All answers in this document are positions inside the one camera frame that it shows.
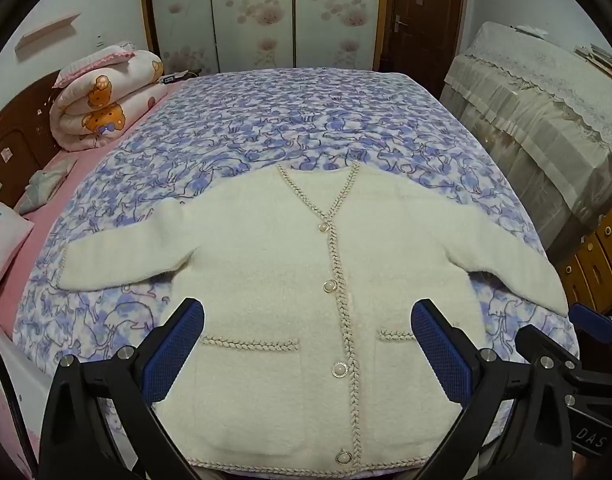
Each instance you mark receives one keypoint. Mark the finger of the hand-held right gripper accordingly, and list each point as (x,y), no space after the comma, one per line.
(546,341)
(592,321)

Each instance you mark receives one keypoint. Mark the stack of books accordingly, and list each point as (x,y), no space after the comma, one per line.
(598,57)

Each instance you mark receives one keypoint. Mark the cream knit cardigan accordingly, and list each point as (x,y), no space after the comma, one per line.
(276,270)

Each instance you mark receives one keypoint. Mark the pink bed sheet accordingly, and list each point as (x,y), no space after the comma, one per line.
(30,260)

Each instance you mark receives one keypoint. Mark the brown wooden door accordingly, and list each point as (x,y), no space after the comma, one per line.
(423,15)

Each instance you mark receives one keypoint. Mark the floral door wardrobe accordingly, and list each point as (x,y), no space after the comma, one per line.
(266,10)

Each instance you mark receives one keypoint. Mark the rolled bear print quilt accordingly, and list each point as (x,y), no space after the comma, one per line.
(103,110)

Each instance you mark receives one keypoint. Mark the folded grey cloth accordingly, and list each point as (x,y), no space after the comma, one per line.
(43,182)

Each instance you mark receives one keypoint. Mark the pink trimmed pillow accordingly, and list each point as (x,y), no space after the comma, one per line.
(93,60)

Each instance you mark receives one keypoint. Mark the pink wall shelf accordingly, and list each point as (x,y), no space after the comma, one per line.
(45,32)

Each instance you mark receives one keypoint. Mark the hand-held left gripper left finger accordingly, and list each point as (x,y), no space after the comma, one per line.
(178,340)

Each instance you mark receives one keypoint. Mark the small dark device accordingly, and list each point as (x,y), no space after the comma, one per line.
(173,77)

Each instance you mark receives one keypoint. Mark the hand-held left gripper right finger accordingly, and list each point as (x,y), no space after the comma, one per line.
(438,345)

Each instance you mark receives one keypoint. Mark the wooden drawer cabinet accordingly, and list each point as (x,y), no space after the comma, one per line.
(593,260)

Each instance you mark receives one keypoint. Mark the white printed pillow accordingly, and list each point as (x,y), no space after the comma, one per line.
(3,240)

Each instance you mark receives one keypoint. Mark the brown wooden headboard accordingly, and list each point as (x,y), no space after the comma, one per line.
(13,140)

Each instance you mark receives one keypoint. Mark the blue floral blanket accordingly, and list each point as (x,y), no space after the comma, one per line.
(296,115)

